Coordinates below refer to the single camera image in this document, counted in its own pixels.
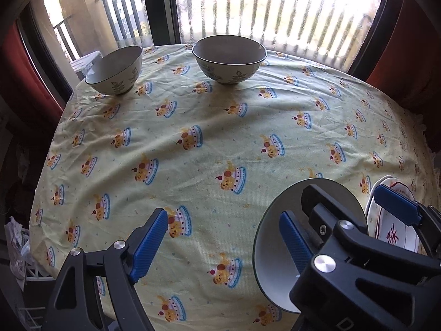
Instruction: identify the leaf pattern bowl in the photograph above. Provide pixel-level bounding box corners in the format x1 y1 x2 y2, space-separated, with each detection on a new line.
191 35 268 84
85 46 143 96

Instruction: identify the red trimmed white plate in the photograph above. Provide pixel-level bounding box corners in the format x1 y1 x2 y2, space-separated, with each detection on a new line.
372 177 420 253

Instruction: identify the yellow flower white plate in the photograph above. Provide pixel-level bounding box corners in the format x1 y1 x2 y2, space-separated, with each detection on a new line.
364 175 394 236

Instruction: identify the crumpled white paper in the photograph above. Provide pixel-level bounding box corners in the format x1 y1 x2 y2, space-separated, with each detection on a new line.
4 217 29 291

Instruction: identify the yellow crown print tablecloth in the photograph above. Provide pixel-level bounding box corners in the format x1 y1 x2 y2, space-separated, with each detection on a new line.
30 45 440 330

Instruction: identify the red curtain right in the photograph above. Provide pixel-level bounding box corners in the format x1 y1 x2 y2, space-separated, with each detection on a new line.
368 0 440 114

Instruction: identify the red curtain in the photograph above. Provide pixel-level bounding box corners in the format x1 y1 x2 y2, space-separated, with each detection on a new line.
368 0 440 114
1 23 63 126

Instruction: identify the red curtain left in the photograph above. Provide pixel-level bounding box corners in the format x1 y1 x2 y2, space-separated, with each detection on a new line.
1 23 63 126

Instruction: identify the white outdoor unit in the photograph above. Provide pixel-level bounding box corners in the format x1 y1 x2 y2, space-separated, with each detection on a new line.
69 51 103 80

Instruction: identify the balcony metal railing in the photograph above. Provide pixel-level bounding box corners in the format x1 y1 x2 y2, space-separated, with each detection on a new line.
53 0 152 61

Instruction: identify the white wire rack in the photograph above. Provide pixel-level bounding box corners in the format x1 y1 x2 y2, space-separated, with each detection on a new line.
16 229 55 330

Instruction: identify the black window frame post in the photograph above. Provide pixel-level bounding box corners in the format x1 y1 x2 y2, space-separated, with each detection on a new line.
144 0 181 46

